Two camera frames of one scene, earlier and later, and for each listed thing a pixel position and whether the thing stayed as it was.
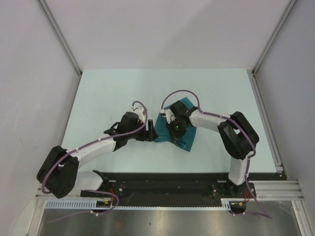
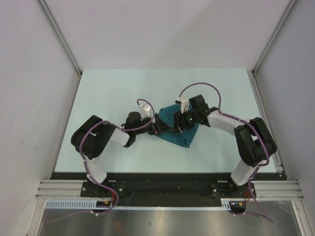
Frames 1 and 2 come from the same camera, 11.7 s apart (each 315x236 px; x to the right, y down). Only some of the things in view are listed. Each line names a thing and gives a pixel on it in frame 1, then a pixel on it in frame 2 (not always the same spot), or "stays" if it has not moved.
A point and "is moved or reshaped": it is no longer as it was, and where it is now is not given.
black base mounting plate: x=174 y=187 stays
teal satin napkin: x=162 y=133 is moved or reshaped
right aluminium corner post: x=252 y=73 stays
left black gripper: x=148 y=135 → x=160 y=126
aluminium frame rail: x=272 y=190 stays
